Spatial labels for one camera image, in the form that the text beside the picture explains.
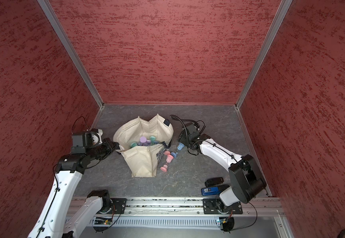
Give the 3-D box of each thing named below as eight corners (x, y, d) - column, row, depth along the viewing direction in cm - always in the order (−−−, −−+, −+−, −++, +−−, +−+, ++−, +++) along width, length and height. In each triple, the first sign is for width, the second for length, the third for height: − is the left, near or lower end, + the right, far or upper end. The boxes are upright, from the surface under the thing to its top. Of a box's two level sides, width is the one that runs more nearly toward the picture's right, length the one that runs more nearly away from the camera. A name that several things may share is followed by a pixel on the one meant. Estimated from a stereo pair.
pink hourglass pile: (160, 170, 88) (160, 168, 86) (168, 155, 94) (168, 153, 92) (165, 172, 87) (165, 171, 85) (173, 157, 93) (173, 155, 91)
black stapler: (205, 187, 83) (206, 185, 80) (203, 181, 84) (204, 180, 82) (222, 182, 84) (224, 181, 82) (220, 177, 86) (221, 175, 83)
